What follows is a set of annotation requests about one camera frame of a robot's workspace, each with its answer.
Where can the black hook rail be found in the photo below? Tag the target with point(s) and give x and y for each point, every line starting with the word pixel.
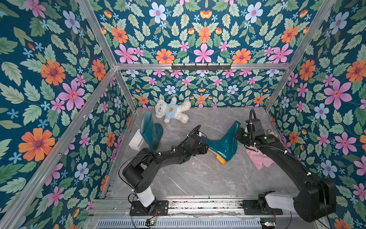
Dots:
pixel 194 67

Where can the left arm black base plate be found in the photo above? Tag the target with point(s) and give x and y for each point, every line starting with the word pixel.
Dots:
pixel 157 208

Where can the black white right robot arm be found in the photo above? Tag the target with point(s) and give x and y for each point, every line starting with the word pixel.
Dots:
pixel 316 196

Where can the pink microfiber cloth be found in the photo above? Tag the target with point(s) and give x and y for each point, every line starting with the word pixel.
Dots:
pixel 259 159

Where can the teal rubber boot orange sole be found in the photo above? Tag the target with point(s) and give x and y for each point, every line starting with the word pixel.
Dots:
pixel 151 132

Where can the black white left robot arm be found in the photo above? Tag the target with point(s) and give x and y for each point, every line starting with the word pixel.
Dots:
pixel 143 168

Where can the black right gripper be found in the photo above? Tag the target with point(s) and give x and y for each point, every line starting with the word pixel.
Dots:
pixel 240 137

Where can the white teddy bear blue shirt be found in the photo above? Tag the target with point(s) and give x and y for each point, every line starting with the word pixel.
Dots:
pixel 172 110

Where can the white ventilation grille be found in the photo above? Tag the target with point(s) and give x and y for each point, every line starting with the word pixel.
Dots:
pixel 180 223

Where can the white rectangular box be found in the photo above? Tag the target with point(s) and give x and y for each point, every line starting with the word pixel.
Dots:
pixel 137 141

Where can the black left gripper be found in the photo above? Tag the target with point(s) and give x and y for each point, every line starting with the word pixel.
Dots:
pixel 203 150

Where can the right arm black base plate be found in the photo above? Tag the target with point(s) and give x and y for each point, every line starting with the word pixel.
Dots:
pixel 253 206

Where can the map print glasses case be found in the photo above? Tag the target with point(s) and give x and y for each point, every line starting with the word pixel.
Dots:
pixel 272 132

